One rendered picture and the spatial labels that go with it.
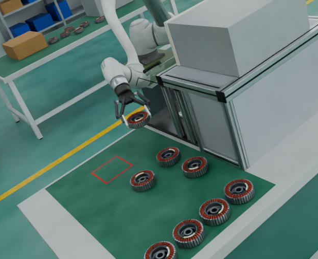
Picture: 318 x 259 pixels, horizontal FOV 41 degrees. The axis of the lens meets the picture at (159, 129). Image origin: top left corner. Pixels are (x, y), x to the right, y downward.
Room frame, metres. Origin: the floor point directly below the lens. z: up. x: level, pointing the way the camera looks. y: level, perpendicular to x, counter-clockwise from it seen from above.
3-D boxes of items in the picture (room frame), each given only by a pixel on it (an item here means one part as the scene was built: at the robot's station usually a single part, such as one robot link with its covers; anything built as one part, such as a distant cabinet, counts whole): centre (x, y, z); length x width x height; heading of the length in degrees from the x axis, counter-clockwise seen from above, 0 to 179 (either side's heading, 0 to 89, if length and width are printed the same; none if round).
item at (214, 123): (1.50, -0.22, 0.91); 0.28 x 0.03 x 0.32; 27
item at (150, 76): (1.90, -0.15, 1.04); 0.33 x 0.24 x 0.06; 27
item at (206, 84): (1.71, -0.47, 1.09); 0.68 x 0.44 x 0.05; 117
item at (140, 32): (2.81, -0.12, 1.00); 0.18 x 0.16 x 0.22; 70
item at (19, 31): (7.96, 1.75, 0.39); 0.42 x 0.28 x 0.21; 28
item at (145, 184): (1.53, 0.14, 0.77); 0.11 x 0.11 x 0.04
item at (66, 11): (8.35, 0.99, 0.43); 0.42 x 0.28 x 0.30; 29
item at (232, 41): (1.71, -0.46, 1.22); 0.44 x 0.39 x 0.20; 117
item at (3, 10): (7.99, 1.72, 0.87); 0.40 x 0.36 x 0.17; 27
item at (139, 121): (1.81, 0.08, 0.91); 0.11 x 0.11 x 0.04
